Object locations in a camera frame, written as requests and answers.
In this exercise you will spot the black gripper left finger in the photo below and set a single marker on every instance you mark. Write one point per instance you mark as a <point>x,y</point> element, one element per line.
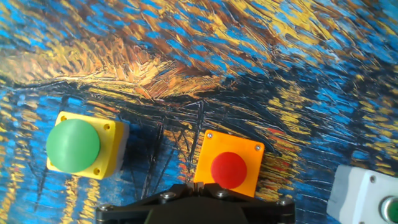
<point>136,207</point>

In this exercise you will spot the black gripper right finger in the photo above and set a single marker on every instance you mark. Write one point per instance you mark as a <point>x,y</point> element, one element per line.
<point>264,207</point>

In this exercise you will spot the orange box red mushroom button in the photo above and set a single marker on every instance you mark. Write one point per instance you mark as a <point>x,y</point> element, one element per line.
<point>217,146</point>

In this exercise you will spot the white box small green button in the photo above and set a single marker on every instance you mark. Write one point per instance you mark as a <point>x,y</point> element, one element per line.
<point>351,193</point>

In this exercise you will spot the yellow box large green button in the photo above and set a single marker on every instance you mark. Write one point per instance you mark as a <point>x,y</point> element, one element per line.
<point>73,144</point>

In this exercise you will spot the starry night painted cloth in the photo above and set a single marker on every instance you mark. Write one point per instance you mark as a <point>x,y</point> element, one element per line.
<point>199,62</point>

